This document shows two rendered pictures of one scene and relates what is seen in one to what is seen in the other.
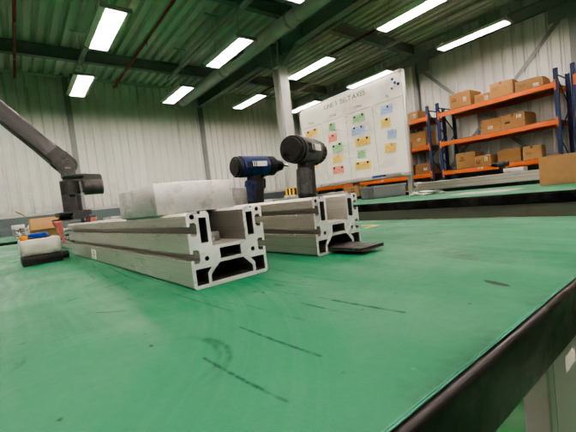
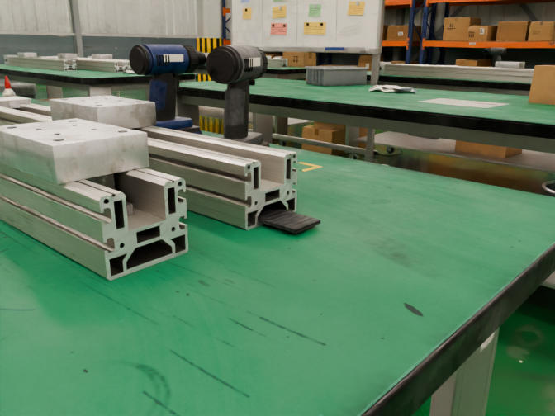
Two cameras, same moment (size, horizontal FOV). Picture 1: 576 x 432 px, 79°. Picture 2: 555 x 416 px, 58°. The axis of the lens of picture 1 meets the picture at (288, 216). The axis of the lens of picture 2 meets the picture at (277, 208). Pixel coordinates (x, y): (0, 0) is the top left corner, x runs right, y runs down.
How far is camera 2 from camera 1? 0.16 m
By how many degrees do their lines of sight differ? 17
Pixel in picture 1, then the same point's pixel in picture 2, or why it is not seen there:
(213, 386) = not seen: outside the picture
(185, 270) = (95, 256)
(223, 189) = (137, 145)
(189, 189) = (96, 148)
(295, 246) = (219, 212)
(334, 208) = (270, 168)
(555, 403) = (461, 381)
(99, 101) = not seen: outside the picture
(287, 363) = (220, 403)
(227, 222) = (143, 193)
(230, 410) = not seen: outside the picture
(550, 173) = (543, 89)
